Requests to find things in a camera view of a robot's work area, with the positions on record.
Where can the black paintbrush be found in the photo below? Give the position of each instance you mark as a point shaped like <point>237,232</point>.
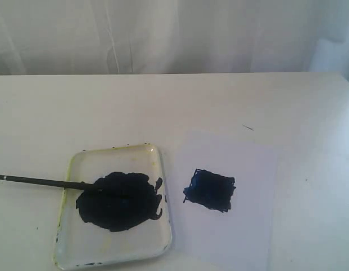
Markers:
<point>66,185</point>

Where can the white paint tray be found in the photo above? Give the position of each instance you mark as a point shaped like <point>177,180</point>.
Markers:
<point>80,245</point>

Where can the white paper with square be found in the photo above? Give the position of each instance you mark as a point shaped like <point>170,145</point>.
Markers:
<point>221,200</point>

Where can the white backdrop curtain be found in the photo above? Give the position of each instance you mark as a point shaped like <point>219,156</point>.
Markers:
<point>138,37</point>

